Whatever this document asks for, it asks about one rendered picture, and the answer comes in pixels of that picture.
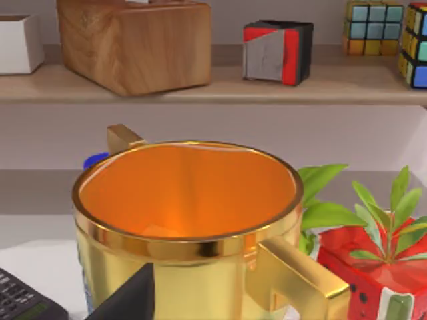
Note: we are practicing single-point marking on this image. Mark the wooden box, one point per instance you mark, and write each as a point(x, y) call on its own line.
point(140, 46)

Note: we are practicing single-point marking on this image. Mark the blue bottle cap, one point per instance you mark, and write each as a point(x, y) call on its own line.
point(95, 160)

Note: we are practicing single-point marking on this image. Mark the black calculator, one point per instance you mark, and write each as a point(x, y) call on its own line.
point(20, 300)

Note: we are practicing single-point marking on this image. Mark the gold trophy cup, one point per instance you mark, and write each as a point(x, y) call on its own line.
point(187, 233)

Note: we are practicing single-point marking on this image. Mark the black-edged puzzle cube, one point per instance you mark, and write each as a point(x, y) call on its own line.
point(415, 46)

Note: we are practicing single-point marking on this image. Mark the white box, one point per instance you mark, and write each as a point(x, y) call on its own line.
point(18, 43)

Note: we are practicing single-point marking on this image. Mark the yellow-edged puzzle cube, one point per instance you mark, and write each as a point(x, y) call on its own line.
point(373, 28)

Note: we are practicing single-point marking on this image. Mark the green leafy plant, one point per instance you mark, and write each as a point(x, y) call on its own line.
point(383, 216)

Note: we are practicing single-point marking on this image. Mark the red watermelon plant pot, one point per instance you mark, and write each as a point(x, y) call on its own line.
point(373, 276)

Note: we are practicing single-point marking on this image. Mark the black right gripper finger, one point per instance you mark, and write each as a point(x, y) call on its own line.
point(133, 296)

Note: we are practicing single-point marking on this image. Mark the red grey black cube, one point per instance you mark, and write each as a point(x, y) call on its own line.
point(277, 53)

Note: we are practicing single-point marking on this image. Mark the pale wooden shelf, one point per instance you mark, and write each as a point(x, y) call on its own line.
point(213, 85)

